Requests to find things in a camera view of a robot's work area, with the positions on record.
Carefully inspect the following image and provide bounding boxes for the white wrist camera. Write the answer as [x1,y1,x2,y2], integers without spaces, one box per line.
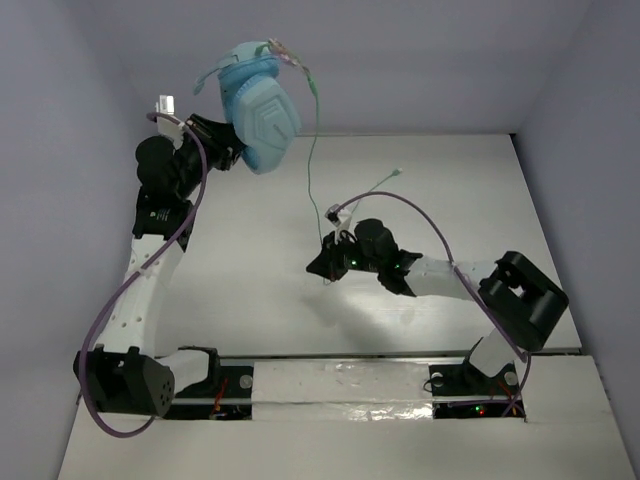
[325,204,352,244]
[155,94,183,150]

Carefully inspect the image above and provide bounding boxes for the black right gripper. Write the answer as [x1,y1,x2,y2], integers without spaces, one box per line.
[308,229,383,281]

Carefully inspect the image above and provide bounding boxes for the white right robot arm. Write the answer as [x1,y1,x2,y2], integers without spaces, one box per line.
[306,219,569,393]

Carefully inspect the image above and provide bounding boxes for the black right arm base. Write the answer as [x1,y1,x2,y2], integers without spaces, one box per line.
[422,361,526,420]

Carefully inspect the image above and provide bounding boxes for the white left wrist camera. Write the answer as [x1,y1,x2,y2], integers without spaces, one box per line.
[155,94,183,150]

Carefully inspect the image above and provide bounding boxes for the green headphone cable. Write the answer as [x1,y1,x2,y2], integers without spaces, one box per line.
[252,38,405,286]

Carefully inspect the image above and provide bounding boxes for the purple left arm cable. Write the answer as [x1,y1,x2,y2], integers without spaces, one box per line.
[80,112,209,439]

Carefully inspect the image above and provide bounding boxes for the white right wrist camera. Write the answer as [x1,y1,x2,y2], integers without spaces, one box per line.
[325,204,352,244]

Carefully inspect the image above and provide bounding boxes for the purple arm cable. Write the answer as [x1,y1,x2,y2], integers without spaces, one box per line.
[80,112,209,439]
[337,190,534,417]

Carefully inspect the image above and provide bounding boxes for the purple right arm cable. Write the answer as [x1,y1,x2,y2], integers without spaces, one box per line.
[337,190,534,417]

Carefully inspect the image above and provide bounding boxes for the light blue headphones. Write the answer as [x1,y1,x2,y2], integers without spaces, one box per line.
[193,41,301,175]

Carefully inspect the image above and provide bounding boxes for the white front platform board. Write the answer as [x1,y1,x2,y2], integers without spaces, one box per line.
[60,356,634,479]

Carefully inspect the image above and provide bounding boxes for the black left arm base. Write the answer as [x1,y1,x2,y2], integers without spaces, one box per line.
[164,348,254,421]

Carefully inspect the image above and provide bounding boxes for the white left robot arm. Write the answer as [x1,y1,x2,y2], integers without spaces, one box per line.
[74,113,244,418]

